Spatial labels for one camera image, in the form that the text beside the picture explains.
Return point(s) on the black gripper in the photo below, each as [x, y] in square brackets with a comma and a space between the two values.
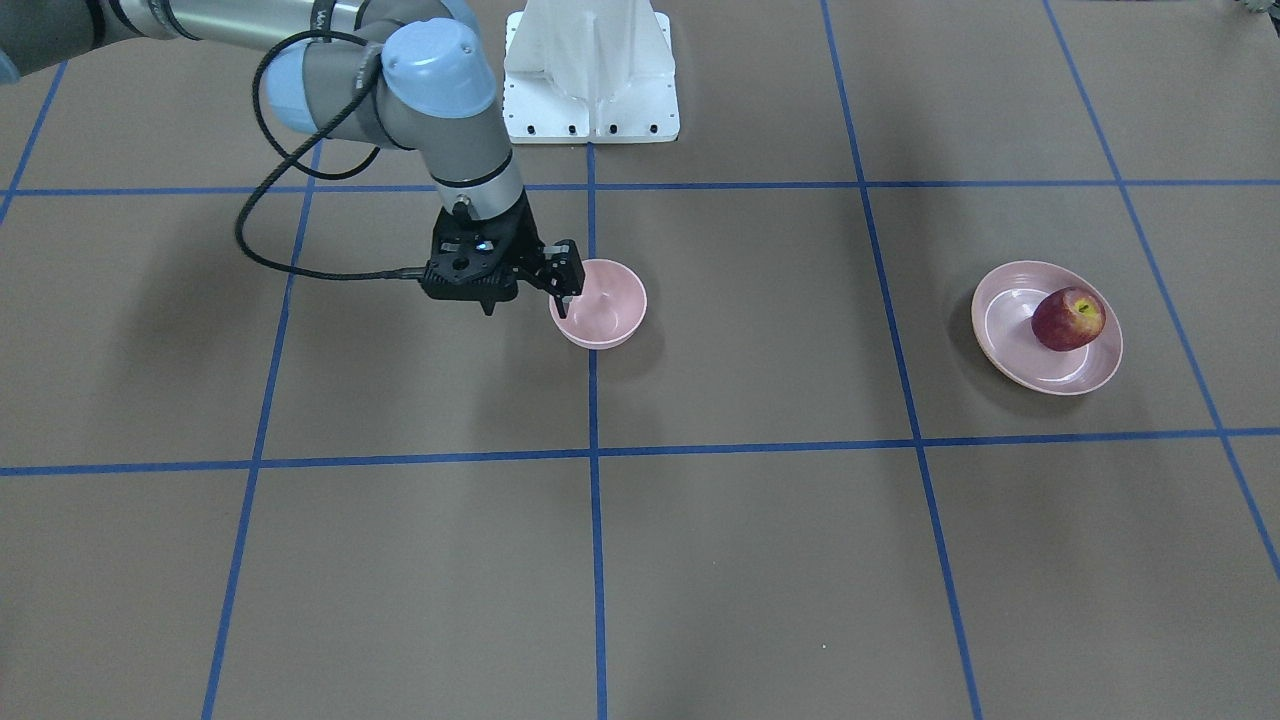
[553, 270]

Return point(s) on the pink bowl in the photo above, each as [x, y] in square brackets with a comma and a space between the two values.
[610, 309]

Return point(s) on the red apple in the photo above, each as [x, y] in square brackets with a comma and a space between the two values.
[1069, 318]

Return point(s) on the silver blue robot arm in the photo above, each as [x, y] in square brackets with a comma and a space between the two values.
[407, 75]

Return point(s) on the pink plate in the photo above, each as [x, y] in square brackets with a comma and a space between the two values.
[1002, 312]

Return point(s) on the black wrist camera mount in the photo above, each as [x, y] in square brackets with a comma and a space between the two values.
[469, 270]

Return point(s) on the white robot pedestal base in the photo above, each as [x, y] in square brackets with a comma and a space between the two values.
[579, 72]

